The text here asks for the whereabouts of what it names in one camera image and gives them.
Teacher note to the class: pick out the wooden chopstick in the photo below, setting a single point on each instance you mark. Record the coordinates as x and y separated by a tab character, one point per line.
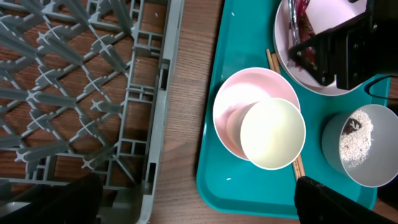
268	53
298	163

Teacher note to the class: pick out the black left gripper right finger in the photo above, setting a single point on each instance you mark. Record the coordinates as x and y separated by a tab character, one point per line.
318	204

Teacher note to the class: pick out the grey dishwasher rack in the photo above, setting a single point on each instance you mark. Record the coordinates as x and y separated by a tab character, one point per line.
85	89

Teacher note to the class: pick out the white rice pile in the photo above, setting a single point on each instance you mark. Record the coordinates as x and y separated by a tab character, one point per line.
354	147

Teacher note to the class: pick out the red foil sauce packet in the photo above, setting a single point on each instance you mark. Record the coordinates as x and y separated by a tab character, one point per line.
301	30

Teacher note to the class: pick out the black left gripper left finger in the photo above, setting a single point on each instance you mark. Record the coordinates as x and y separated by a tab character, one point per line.
77	202

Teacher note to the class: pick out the pink plastic bowl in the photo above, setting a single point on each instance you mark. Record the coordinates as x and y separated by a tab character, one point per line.
243	88

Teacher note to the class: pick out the grey bowl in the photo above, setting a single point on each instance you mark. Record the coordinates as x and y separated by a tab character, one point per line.
380	167

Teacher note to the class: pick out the dark food scrap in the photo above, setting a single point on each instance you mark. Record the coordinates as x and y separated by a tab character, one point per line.
352	125

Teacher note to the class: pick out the teal plastic tray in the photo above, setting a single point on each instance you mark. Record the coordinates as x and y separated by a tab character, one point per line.
229	184

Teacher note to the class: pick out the white paper cup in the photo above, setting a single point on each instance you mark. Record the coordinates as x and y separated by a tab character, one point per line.
271	133

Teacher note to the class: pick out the pink round plate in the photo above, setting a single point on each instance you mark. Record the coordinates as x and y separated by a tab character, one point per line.
323	14

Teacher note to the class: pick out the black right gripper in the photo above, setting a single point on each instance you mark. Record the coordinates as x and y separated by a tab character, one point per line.
351	52

